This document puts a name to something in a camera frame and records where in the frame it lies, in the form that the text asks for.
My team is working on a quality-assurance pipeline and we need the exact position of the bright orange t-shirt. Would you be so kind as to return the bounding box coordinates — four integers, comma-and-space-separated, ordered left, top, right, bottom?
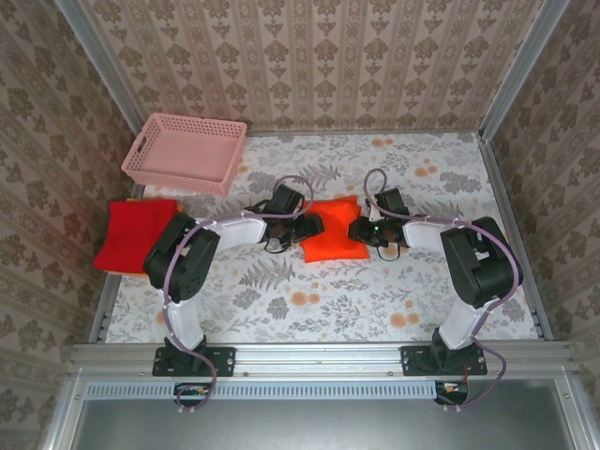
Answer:
298, 196, 371, 263

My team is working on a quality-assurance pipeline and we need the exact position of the floral patterned table cover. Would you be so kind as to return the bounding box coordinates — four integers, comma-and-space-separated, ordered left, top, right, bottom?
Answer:
105, 132, 540, 344

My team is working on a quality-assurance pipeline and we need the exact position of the pink plastic basket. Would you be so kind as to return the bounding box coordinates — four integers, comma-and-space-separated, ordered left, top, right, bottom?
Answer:
120, 112, 248, 197

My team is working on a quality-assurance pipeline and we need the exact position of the folded yellow t-shirt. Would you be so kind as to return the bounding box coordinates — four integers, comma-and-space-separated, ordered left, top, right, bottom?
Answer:
123, 196, 187, 212

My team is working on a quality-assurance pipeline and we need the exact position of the folded red t-shirt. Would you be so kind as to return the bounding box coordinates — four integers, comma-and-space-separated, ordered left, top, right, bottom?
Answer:
92, 199, 180, 274

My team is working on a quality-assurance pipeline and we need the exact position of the grey metal panel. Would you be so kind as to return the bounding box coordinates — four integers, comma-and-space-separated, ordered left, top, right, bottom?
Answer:
44, 374, 600, 450

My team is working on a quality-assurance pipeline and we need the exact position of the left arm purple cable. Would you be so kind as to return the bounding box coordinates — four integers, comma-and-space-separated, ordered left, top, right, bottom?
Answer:
161, 174, 315, 416

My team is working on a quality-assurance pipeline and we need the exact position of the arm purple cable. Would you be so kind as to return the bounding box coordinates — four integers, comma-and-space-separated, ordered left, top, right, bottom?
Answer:
363, 169, 523, 413
161, 174, 315, 416

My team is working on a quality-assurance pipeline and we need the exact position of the aluminium front frame rail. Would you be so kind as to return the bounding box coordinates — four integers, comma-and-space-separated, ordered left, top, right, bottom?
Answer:
68, 341, 577, 378

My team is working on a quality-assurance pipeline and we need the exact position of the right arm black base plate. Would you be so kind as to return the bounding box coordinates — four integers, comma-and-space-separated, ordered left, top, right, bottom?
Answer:
400, 345, 489, 378

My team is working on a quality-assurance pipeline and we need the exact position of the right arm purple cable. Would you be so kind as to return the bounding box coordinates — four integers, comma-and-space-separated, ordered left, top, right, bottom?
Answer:
363, 169, 523, 413

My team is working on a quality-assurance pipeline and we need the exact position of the aluminium right side rail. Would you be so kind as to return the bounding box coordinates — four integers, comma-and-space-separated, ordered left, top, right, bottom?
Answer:
476, 135, 555, 342

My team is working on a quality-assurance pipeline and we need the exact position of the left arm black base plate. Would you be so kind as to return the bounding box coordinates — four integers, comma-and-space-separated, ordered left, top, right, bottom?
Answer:
151, 345, 236, 378

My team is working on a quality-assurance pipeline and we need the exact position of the slotted grey cable duct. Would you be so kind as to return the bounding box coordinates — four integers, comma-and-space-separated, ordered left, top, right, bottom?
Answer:
85, 380, 441, 400

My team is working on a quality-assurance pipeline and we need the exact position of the aluminium right frame post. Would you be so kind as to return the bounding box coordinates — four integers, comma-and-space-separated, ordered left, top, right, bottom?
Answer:
477, 0, 572, 141

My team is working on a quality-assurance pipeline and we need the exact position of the aluminium frame post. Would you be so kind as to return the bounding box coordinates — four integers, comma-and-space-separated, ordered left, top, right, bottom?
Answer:
52, 0, 145, 138
477, 0, 572, 141

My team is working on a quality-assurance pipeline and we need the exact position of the aluminium left frame post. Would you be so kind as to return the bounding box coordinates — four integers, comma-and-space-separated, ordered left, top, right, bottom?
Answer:
52, 0, 145, 138

